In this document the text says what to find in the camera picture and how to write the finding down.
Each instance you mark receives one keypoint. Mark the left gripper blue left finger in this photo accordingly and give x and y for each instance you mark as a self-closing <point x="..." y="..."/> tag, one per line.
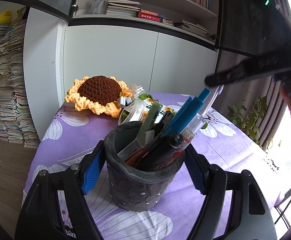
<point x="40" y="216"/>

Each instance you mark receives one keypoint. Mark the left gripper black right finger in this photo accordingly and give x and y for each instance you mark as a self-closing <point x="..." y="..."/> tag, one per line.
<point x="249" y="215"/>

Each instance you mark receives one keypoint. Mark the white correction tape dispenser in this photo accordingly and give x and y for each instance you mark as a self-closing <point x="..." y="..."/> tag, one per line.
<point x="214" y="92"/>

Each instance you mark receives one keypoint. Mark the red gel pen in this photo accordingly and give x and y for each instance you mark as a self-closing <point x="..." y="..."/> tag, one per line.
<point x="176" y="154"/>

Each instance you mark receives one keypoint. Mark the grey felt pen holder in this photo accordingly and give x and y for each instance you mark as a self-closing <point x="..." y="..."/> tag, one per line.
<point x="132" y="189"/>

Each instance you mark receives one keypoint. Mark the orange utility knife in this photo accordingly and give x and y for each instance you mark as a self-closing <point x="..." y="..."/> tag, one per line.
<point x="136" y="157"/>

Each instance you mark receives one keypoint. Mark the black marker pen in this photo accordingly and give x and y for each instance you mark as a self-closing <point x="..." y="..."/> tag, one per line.
<point x="159" y="152"/>

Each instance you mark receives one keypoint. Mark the blue gel pen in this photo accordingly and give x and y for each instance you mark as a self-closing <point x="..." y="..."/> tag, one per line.
<point x="186" y="113"/>

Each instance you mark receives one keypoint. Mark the white eraser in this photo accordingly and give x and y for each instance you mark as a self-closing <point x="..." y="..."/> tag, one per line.
<point x="137" y="144"/>

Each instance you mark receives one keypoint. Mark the green gel pen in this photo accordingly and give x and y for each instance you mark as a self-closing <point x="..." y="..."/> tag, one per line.
<point x="149" y="121"/>

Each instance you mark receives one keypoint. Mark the grey striped curtain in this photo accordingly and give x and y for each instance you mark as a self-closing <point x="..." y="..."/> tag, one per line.
<point x="268" y="87"/>

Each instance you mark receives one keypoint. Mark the dark cabinet door right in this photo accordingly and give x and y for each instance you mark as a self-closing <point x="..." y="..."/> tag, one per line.
<point x="248" y="27"/>

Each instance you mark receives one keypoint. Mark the green potted plant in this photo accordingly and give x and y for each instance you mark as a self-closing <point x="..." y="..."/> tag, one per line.
<point x="247" y="119"/>

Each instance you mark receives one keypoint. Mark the purple floral tablecloth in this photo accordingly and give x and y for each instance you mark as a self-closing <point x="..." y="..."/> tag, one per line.
<point x="72" y="135"/>

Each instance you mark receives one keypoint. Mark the tall stack of magazines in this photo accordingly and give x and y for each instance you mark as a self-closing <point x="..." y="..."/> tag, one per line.
<point x="16" y="123"/>

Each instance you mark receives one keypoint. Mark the white bookcase with shelves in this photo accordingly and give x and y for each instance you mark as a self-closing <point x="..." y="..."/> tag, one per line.
<point x="56" y="53"/>

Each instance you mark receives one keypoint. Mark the crochet sunflower with green stem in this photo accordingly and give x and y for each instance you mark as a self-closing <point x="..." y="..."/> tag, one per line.
<point x="99" y="94"/>

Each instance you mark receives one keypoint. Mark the white printed ribbon bow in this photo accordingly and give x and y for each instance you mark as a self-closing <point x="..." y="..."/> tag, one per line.
<point x="135" y="108"/>

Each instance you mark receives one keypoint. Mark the sunflower greeting card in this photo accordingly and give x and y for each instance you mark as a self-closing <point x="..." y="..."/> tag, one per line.
<point x="161" y="110"/>

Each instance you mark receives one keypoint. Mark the red books stack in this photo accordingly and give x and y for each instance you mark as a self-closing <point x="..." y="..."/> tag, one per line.
<point x="149" y="15"/>

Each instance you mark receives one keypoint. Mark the clear pen cup on shelf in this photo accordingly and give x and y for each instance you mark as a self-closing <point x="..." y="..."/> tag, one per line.
<point x="98" y="7"/>

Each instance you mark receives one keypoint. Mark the yellow plush toy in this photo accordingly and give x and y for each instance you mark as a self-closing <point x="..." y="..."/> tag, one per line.
<point x="5" y="17"/>

